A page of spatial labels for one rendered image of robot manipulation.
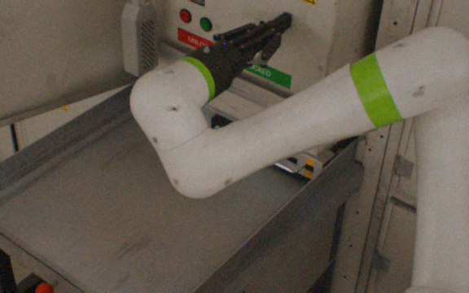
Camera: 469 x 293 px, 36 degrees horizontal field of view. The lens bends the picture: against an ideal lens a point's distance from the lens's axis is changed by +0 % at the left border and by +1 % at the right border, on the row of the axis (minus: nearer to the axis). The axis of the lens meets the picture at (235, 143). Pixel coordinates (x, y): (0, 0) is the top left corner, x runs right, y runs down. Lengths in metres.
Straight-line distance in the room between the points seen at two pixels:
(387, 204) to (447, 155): 0.52
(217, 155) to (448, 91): 0.38
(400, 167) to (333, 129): 0.52
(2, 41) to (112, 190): 0.44
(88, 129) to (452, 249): 0.93
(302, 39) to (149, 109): 0.43
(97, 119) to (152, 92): 0.63
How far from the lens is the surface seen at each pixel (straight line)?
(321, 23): 1.45
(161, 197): 1.61
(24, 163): 1.69
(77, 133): 1.77
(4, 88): 1.85
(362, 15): 1.54
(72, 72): 1.91
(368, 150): 1.71
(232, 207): 1.58
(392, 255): 1.83
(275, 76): 1.57
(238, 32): 1.41
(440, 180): 1.26
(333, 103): 1.14
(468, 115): 1.29
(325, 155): 1.62
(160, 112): 1.18
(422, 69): 1.12
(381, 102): 1.13
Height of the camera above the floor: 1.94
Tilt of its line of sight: 38 degrees down
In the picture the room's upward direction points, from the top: 3 degrees clockwise
